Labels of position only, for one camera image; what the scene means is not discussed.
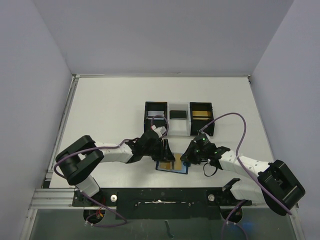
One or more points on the black white card tray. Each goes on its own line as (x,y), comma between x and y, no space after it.
(178,118)

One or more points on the blue leather card holder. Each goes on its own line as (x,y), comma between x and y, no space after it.
(187,165)

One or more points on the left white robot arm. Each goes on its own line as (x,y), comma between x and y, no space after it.
(76,163)

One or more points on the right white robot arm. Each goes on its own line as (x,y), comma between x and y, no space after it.
(277,186)

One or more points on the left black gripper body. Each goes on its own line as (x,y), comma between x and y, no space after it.
(162,150)

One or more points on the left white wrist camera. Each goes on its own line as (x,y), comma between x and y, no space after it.
(161,131)

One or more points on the left aluminium frame rail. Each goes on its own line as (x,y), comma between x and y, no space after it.
(52,198)

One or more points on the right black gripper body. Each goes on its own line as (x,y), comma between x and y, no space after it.
(191,153)

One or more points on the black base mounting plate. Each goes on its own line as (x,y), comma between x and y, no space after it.
(167,203)

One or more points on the silver credit card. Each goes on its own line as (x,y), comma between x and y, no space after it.
(156,115)

